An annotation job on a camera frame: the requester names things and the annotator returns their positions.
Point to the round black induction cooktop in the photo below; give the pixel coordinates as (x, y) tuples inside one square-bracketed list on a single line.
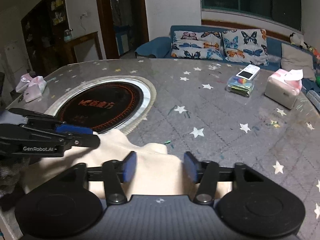
[(105, 105)]

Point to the pink tissue packet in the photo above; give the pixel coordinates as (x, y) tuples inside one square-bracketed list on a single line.
[(31, 88)]

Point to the dark shelf cabinet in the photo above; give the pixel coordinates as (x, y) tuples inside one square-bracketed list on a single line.
[(42, 30)]

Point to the plain grey cushion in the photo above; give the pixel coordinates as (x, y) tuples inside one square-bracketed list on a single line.
[(297, 60)]

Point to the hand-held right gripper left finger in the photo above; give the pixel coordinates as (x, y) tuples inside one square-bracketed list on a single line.
[(130, 166)]

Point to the clear box of colourful items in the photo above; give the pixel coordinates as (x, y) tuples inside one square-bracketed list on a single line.
[(240, 87)]

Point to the wooden side table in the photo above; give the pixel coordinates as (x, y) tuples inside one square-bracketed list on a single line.
[(82, 45)]

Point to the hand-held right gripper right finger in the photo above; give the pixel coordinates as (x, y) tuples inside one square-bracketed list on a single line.
[(190, 166)]

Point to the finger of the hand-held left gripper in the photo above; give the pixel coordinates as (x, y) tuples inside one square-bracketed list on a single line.
[(85, 140), (75, 130)]

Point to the white remote control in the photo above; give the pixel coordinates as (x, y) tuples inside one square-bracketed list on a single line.
[(247, 72)]

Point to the pale blue cabinet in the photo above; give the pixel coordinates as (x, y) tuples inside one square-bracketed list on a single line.
[(124, 41)]

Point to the beige tissue box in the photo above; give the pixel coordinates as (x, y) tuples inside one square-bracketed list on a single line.
[(280, 92)]

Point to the blue sofa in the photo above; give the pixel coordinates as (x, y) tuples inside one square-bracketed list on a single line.
[(155, 46)]

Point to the orange plush toy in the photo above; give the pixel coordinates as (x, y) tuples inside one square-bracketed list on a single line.
[(315, 51)]

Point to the teal bottle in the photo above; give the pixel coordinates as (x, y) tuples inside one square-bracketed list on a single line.
[(68, 35)]

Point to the cream sweatshirt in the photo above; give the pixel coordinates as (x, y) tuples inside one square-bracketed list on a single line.
[(155, 165)]

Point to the white refrigerator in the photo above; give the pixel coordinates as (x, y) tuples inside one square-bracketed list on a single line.
[(15, 57)]

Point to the grey star tablecloth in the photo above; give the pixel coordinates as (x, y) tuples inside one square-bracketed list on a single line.
[(225, 135)]

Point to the white and black plush toy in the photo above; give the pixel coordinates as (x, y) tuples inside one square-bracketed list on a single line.
[(297, 40)]

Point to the wide butterfly print cushion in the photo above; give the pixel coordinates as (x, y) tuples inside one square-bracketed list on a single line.
[(196, 45)]

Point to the brown framed doorway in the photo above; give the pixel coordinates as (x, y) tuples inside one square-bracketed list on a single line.
[(120, 10)]

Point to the patterned sofa cover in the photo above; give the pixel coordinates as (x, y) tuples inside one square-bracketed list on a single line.
[(313, 100)]

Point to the white wall socket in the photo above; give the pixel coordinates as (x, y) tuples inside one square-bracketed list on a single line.
[(84, 14)]

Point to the square butterfly print cushion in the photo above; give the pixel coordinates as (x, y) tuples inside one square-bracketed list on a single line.
[(246, 46)]

